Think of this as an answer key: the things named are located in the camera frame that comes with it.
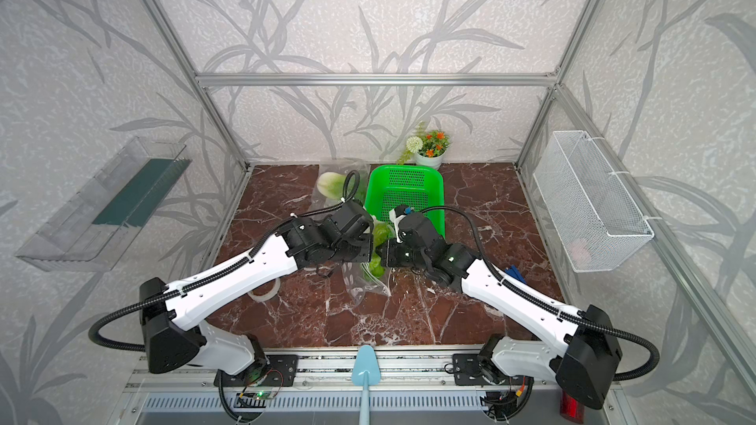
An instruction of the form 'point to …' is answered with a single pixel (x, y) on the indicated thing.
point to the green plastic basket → (418, 187)
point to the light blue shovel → (366, 372)
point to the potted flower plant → (428, 148)
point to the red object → (571, 408)
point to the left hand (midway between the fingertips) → (373, 252)
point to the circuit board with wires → (263, 390)
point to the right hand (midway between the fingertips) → (374, 248)
